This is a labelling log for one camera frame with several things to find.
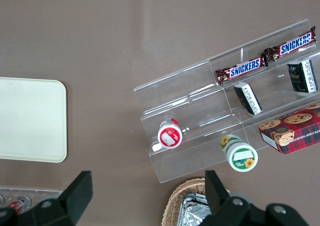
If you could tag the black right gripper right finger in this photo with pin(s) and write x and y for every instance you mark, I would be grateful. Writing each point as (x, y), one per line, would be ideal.
(215, 193)

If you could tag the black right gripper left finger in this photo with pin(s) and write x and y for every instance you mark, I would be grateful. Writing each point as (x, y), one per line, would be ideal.
(75, 198)

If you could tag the light wicker oval basket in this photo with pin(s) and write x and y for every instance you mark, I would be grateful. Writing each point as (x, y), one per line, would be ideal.
(172, 203)

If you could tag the cream rectangular plastic tray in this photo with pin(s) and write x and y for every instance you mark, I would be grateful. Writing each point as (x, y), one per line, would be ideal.
(30, 120)

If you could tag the clear acrylic bottle rack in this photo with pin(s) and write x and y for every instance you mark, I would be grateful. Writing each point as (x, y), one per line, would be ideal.
(47, 193)

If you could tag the stack of aluminium foil trays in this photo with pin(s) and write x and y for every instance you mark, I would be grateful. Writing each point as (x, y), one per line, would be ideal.
(192, 211)

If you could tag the green sunflower yogurt cup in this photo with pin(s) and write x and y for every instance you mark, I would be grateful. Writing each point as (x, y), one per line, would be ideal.
(241, 155)

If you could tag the red cola bottle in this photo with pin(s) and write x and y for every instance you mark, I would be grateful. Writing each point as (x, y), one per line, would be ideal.
(20, 202)

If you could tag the red strawberry yogurt cup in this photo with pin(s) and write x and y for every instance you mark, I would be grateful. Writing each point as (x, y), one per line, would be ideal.
(170, 135)

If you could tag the small black carton box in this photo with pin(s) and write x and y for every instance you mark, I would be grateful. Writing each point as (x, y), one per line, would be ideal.
(248, 98)
(303, 75)

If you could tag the red plaid cookie box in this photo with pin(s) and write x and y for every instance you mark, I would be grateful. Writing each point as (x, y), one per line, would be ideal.
(297, 128)

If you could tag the clear acrylic stepped shelf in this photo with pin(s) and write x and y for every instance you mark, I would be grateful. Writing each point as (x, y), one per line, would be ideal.
(190, 90)

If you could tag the Snickers chocolate bar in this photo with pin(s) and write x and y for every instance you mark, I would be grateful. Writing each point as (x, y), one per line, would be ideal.
(292, 45)
(243, 68)

